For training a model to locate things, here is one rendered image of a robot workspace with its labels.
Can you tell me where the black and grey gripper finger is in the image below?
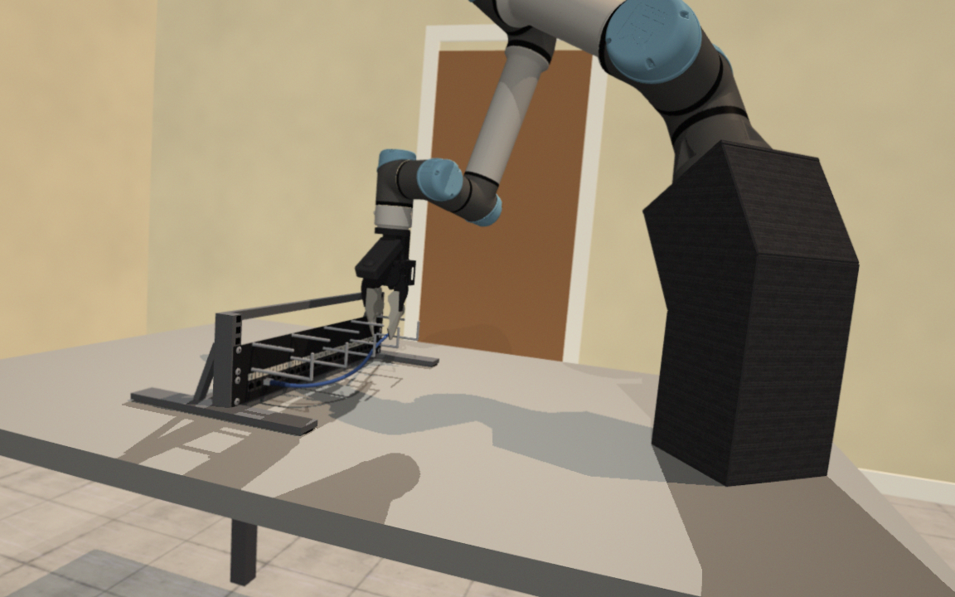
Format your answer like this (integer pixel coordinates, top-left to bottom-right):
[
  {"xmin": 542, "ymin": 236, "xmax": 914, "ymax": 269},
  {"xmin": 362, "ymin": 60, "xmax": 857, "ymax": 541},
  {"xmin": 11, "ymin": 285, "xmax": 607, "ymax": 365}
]
[
  {"xmin": 361, "ymin": 278, "xmax": 385, "ymax": 337},
  {"xmin": 387, "ymin": 275, "xmax": 409, "ymax": 340}
]

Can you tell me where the black metal rack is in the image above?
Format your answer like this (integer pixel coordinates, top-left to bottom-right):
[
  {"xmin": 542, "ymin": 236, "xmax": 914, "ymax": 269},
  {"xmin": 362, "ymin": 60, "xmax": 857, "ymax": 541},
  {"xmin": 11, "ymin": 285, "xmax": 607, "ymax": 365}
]
[{"xmin": 130, "ymin": 293, "xmax": 439, "ymax": 434}]

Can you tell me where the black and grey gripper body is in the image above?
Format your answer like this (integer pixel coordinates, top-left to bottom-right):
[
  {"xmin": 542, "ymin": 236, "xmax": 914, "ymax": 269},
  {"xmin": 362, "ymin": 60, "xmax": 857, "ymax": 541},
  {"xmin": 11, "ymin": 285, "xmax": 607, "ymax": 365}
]
[{"xmin": 368, "ymin": 227, "xmax": 416, "ymax": 289}]

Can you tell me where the blue network cable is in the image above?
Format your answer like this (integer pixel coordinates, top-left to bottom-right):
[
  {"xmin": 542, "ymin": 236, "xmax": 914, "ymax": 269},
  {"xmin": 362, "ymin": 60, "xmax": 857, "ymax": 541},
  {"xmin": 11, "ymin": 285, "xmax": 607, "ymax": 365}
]
[{"xmin": 279, "ymin": 333, "xmax": 389, "ymax": 388}]

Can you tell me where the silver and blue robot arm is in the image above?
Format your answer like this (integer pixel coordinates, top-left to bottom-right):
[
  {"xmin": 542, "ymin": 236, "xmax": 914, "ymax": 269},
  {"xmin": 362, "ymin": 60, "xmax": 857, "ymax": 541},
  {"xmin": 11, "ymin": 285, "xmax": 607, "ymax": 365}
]
[{"xmin": 374, "ymin": 0, "xmax": 771, "ymax": 230}]

